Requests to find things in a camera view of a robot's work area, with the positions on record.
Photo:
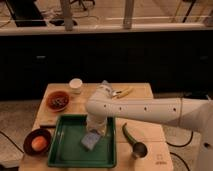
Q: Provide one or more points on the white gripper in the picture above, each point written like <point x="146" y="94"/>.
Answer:
<point x="96" y="123"/>

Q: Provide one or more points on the orange fruit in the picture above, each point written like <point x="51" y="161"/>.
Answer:
<point x="39" y="143"/>

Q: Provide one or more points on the white cup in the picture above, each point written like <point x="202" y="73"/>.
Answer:
<point x="76" y="85"/>

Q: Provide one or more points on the orange bowl with contents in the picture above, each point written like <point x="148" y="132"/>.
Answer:
<point x="57" y="101"/>

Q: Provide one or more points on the blue sponge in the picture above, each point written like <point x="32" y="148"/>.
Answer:
<point x="90" y="140"/>

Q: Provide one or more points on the dark bowl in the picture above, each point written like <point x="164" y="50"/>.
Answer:
<point x="28" y="140"/>

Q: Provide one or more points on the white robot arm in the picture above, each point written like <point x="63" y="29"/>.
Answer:
<point x="192" y="114"/>

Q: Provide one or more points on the green handled metal scoop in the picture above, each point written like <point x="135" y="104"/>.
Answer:
<point x="139" y="149"/>

